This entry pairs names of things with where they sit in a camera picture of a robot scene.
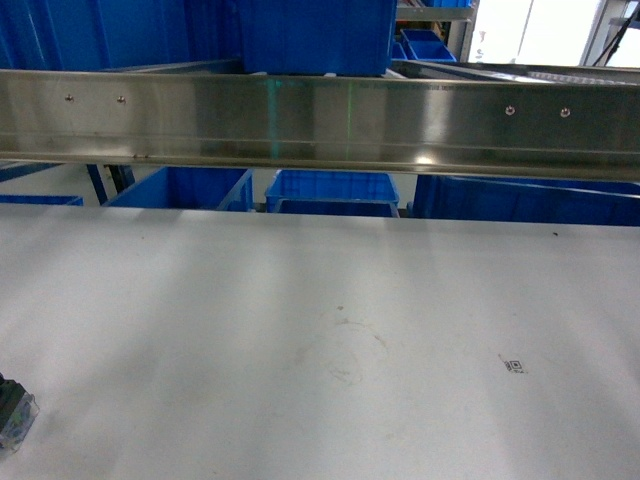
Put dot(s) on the large blue bin upper centre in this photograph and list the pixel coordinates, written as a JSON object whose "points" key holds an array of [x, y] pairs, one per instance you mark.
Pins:
{"points": [[352, 38]]}

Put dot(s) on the large blue bin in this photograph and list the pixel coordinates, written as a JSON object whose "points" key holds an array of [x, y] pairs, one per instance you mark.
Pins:
{"points": [[352, 38], [98, 35]]}

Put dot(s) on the small blue bin far background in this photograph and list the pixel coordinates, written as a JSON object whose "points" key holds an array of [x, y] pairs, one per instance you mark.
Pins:
{"points": [[421, 45]]}

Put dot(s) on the small QR code sticker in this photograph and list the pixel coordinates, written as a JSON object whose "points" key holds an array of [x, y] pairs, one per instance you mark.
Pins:
{"points": [[514, 366]]}

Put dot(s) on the blue bin edge far left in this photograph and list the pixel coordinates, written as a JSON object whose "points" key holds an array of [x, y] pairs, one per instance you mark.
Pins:
{"points": [[47, 200]]}

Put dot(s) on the large blue bin upper left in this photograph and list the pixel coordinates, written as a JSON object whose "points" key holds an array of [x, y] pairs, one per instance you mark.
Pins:
{"points": [[98, 35]]}

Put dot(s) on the blue bin below rail centre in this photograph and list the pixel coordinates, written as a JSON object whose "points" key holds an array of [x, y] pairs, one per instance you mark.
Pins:
{"points": [[332, 193]]}

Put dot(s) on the blue bin below rail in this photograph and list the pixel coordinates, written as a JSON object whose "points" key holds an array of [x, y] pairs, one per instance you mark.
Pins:
{"points": [[526, 200], [332, 193], [190, 188]]}

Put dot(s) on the stainless steel shelf rail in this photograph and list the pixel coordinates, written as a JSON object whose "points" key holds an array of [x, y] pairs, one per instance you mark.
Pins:
{"points": [[422, 126]]}

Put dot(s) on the blue bin below rail left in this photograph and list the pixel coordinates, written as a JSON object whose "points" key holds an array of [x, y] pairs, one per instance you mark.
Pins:
{"points": [[190, 188]]}

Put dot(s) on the blue bin below rail right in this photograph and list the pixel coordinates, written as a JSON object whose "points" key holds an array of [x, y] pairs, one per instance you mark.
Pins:
{"points": [[526, 200]]}

